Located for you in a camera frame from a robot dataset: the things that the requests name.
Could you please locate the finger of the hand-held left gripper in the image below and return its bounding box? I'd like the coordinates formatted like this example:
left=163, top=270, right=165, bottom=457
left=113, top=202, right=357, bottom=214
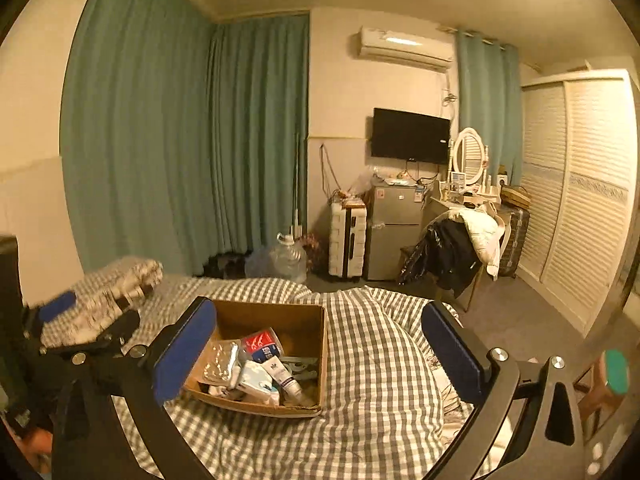
left=37, top=292, right=79, bottom=324
left=42, top=309, right=142, bottom=362

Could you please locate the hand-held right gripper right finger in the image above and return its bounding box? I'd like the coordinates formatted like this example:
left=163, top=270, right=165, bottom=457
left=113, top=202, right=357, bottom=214
left=421, top=300, right=592, bottom=480

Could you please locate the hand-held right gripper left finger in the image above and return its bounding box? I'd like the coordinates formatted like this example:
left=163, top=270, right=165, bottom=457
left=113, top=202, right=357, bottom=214
left=50, top=296, right=218, bottom=480

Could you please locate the crinkled silver white packet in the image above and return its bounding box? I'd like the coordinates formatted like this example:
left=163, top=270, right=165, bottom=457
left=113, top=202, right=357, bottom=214
left=200, top=341, right=241, bottom=386

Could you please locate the white sock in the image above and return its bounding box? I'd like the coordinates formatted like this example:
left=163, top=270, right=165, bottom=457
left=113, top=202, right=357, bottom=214
left=206, top=382, right=246, bottom=402

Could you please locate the light blue patterned tissue pack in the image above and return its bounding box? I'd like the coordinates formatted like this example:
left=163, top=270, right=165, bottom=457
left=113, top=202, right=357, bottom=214
left=235, top=360, right=281, bottom=407

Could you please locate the red and blue packet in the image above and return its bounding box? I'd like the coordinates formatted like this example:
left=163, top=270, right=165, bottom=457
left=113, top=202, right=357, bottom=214
left=243, top=328, right=282, bottom=363

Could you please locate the brown cardboard box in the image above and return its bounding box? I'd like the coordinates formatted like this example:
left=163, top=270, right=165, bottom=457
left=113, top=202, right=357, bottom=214
left=184, top=300, right=328, bottom=419

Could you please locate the white tube bottle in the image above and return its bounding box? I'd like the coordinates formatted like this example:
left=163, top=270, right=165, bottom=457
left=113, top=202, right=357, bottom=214
left=262, top=357, right=306, bottom=401

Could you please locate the grey folding hanger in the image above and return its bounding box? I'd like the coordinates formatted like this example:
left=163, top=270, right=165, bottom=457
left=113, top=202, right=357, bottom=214
left=280, top=355, right=320, bottom=382

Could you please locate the person's left hand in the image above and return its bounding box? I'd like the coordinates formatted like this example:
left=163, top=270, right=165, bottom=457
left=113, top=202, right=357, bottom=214
left=27, top=431, right=54, bottom=462

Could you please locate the patterned pillow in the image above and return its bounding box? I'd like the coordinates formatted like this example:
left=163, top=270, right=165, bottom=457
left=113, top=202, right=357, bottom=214
left=40, top=256, right=165, bottom=349

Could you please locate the wooden chair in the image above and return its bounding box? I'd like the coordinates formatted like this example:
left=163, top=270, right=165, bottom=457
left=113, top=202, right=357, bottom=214
left=465, top=264, right=489, bottom=312

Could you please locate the grey checked blanket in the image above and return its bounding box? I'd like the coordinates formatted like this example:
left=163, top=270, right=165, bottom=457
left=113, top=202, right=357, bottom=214
left=65, top=275, right=497, bottom=480

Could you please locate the black jacket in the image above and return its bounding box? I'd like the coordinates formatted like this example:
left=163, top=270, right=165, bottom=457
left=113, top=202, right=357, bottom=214
left=398, top=217, right=480, bottom=299

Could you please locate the white padded jacket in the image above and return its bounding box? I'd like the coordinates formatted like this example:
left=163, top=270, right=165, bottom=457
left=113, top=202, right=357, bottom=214
left=447, top=207, right=504, bottom=281

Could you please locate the dark checked suitcase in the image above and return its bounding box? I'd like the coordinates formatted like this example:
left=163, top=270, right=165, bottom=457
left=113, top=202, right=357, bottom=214
left=497, top=205, right=531, bottom=279

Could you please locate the silver fridge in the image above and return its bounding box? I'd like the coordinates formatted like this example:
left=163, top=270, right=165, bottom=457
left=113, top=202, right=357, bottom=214
left=365, top=182, right=425, bottom=282

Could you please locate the clear water jug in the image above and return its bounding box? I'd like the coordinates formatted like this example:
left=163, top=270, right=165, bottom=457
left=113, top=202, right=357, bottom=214
left=270, top=232, right=308, bottom=284

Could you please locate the white dressing table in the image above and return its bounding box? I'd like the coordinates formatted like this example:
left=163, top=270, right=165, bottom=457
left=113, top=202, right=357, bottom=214
left=422, top=180, right=503, bottom=242

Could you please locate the white suitcase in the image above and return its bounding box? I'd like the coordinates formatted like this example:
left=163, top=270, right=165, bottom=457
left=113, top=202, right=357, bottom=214
left=327, top=200, right=369, bottom=281

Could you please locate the wooden stool green seat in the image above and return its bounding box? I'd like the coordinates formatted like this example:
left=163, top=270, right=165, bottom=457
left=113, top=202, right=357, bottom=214
left=575, top=350, right=631, bottom=432

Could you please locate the dried flower bunch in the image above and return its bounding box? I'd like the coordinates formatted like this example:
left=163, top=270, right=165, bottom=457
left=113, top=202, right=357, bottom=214
left=300, top=232, right=321, bottom=267

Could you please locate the clear plastic bag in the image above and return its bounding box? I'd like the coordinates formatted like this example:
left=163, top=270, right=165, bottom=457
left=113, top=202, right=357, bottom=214
left=350, top=167, right=382, bottom=197

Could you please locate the white oval vanity mirror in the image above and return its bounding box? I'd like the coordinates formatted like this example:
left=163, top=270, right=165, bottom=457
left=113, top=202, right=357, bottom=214
left=450, top=127, right=489, bottom=184

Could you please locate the white louvred wardrobe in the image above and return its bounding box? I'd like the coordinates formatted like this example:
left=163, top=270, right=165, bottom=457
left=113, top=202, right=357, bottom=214
left=520, top=70, right=640, bottom=339

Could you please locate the white pole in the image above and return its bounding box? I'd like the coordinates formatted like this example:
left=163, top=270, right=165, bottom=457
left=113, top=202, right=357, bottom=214
left=292, top=132, right=305, bottom=237

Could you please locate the green grommet curtain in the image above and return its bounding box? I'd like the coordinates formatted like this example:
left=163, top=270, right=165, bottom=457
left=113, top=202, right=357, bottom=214
left=454, top=30, right=524, bottom=187

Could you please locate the white air conditioner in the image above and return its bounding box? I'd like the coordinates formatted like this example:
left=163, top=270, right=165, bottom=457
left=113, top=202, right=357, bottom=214
left=356, top=26, right=455, bottom=72

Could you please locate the black wall television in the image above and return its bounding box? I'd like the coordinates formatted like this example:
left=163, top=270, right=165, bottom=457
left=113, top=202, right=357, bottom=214
left=370, top=107, right=452, bottom=165

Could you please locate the hanging wall cable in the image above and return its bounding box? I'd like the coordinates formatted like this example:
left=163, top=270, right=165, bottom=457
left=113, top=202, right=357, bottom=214
left=317, top=142, right=347, bottom=202

